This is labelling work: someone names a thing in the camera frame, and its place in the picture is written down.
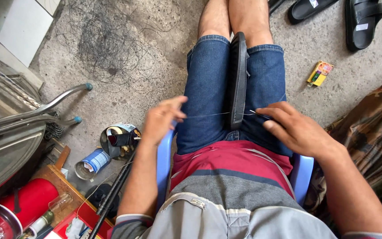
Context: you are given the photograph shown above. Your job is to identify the person's left hand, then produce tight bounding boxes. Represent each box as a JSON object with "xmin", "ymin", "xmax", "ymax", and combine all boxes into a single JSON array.
[{"xmin": 142, "ymin": 96, "xmax": 189, "ymax": 146}]

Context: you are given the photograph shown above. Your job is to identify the person's right hand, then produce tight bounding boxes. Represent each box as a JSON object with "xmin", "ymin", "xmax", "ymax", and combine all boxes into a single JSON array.
[{"xmin": 256, "ymin": 101, "xmax": 344, "ymax": 160}]

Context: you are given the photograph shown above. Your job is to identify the thin white sewing thread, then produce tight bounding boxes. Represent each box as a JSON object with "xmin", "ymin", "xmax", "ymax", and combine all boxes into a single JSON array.
[{"xmin": 184, "ymin": 111, "xmax": 256, "ymax": 119}]

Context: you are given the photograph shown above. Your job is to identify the metal stitching needle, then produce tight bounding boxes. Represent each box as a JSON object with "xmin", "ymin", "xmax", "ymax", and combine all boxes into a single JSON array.
[{"xmin": 249, "ymin": 110, "xmax": 273, "ymax": 120}]

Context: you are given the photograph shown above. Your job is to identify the blue denim shorts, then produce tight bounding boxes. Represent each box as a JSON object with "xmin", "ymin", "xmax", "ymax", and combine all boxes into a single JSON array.
[{"xmin": 176, "ymin": 35, "xmax": 294, "ymax": 157}]

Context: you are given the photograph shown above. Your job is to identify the black leather sandal sole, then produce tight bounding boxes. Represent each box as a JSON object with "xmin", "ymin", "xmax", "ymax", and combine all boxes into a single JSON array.
[{"xmin": 227, "ymin": 31, "xmax": 250, "ymax": 131}]

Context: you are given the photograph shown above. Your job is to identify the open tin with tools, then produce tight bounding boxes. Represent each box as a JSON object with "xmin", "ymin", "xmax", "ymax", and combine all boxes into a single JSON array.
[{"xmin": 99, "ymin": 121, "xmax": 142, "ymax": 161}]

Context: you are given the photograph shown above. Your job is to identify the tangle of black thread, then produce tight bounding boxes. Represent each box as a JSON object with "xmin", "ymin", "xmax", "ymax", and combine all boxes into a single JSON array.
[{"xmin": 54, "ymin": 0, "xmax": 181, "ymax": 95}]

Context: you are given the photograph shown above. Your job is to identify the person's left leg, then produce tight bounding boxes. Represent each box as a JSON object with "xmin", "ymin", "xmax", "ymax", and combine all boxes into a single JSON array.
[{"xmin": 198, "ymin": 0, "xmax": 231, "ymax": 40}]

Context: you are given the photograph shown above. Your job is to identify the person's leg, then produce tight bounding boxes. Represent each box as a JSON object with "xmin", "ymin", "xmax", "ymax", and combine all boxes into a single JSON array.
[
  {"xmin": 228, "ymin": 0, "xmax": 274, "ymax": 48},
  {"xmin": 198, "ymin": 0, "xmax": 231, "ymax": 40}
]

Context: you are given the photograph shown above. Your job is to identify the blue white tin can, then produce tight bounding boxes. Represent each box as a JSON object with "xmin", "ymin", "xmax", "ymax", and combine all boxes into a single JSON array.
[{"xmin": 74, "ymin": 148, "xmax": 112, "ymax": 181}]

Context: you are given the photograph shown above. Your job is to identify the red grey striped shirt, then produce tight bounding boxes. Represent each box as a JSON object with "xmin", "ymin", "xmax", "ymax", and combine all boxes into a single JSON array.
[{"xmin": 111, "ymin": 140, "xmax": 382, "ymax": 239}]

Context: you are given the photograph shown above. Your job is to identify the person's right leg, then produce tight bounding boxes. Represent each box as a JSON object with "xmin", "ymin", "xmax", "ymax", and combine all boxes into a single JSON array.
[{"xmin": 228, "ymin": 0, "xmax": 274, "ymax": 48}]

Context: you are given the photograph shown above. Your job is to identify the black folded umbrella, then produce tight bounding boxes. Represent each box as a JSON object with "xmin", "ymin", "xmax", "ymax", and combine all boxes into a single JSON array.
[{"xmin": 88, "ymin": 149, "xmax": 137, "ymax": 239}]

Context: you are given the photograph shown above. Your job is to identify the brown wooden block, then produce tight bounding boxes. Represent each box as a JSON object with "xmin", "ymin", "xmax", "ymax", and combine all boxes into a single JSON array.
[{"xmin": 54, "ymin": 145, "xmax": 71, "ymax": 170}]

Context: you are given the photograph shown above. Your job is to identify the wooden tool box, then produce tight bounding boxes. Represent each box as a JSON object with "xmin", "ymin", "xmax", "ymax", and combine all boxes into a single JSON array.
[{"xmin": 31, "ymin": 164, "xmax": 113, "ymax": 239}]

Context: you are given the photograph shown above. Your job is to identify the black sandal piece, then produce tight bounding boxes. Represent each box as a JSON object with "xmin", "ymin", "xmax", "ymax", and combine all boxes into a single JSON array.
[{"xmin": 268, "ymin": 0, "xmax": 286, "ymax": 16}]

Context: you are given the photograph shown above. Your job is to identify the blue plastic chair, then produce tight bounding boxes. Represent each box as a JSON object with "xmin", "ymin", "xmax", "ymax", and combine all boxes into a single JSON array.
[{"xmin": 155, "ymin": 129, "xmax": 315, "ymax": 214}]

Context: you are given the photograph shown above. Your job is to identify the yellow cardboard packet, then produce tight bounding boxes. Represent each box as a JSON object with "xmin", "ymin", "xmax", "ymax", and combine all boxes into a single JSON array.
[{"xmin": 307, "ymin": 61, "xmax": 334, "ymax": 88}]

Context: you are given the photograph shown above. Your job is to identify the clear glass cup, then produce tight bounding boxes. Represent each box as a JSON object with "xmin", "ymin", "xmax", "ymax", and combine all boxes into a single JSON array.
[{"xmin": 48, "ymin": 192, "xmax": 74, "ymax": 214}]

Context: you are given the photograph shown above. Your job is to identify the white cloth scrap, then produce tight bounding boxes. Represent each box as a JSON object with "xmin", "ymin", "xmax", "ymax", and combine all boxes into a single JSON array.
[{"xmin": 65, "ymin": 217, "xmax": 86, "ymax": 239}]

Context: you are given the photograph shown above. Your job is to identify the black slide sandal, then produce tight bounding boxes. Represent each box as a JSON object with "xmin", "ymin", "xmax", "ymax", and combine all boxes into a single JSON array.
[
  {"xmin": 288, "ymin": 0, "xmax": 340, "ymax": 25},
  {"xmin": 345, "ymin": 0, "xmax": 382, "ymax": 52}
]

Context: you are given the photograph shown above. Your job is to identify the red cylinder flask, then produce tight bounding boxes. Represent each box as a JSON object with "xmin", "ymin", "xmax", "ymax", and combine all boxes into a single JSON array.
[{"xmin": 0, "ymin": 178, "xmax": 60, "ymax": 239}]

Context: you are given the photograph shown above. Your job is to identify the camouflage cloth bag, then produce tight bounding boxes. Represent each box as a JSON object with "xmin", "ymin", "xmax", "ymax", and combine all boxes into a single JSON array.
[{"xmin": 304, "ymin": 70, "xmax": 382, "ymax": 234}]

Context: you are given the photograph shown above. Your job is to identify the steel frame stool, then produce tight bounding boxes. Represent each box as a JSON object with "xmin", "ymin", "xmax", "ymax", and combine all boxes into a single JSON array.
[{"xmin": 0, "ymin": 50, "xmax": 94, "ymax": 200}]

